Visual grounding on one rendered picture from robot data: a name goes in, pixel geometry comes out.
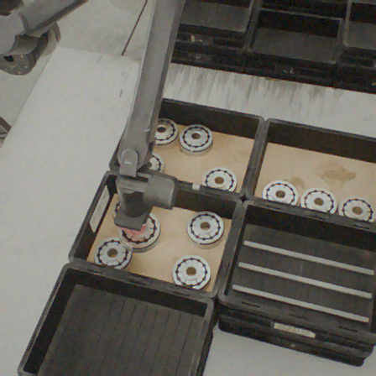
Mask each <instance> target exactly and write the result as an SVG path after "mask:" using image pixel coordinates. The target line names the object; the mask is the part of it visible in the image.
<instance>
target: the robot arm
mask: <svg viewBox="0 0 376 376"><path fill-rule="evenodd" d="M89 1H90V0H34V1H32V2H31V3H28V4H25V5H24V6H22V7H21V8H19V9H18V10H16V11H15V12H14V13H7V12H1V11H0V55H3V56H9V55H24V54H27V53H30V52H31V51H32V50H33V49H34V48H35V46H36V44H37V42H38V37H39V36H40V35H41V34H43V33H45V32H46V31H48V30H49V28H50V27H51V26H53V25H54V24H56V23H57V22H59V21H60V20H61V19H63V18H64V17H66V16H67V15H69V14H70V13H72V12H74V11H75V10H77V9H78V8H79V7H81V6H82V5H84V4H85V3H87V2H89ZM184 5H185V0H154V5H153V9H152V13H151V18H150V22H149V29H148V33H147V37H146V41H145V46H144V52H143V57H142V60H141V65H140V69H139V73H138V80H137V84H136V88H135V93H134V96H133V104H132V107H131V111H130V114H129V117H128V120H127V123H126V127H125V130H124V135H123V137H122V139H121V143H120V147H119V150H118V160H119V162H120V164H121V167H120V173H121V174H120V175H119V176H118V177H117V181H116V183H117V190H118V194H119V197H120V202H121V205H120V207H119V209H118V211H117V214H116V216H115V218H114V223H115V225H116V227H119V228H121V229H123V230H125V231H127V232H129V233H130V234H131V235H132V236H135V237H138V236H139V235H140V234H143V233H144V230H145V228H146V226H145V225H143V224H146V223H147V221H148V219H149V216H150V213H151V211H152V209H153V208H154V206H157V207H161V208H165V209H169V210H173V208H174V206H175V202H176V195H177V184H178V179H177V178H176V176H173V175H169V174H166V173H163V172H160V171H158V170H154V169H150V168H147V163H148V162H149V161H150V160H151V158H152V156H153V153H154V146H155V144H156V139H155V137H156V133H157V129H158V119H159V112H160V108H161V104H162V101H163V96H164V93H165V86H166V82H167V78H168V74H169V70H170V64H171V60H172V53H173V48H174V45H175V38H176V35H177V30H178V27H179V22H180V16H181V12H182V9H183V7H184Z"/></svg>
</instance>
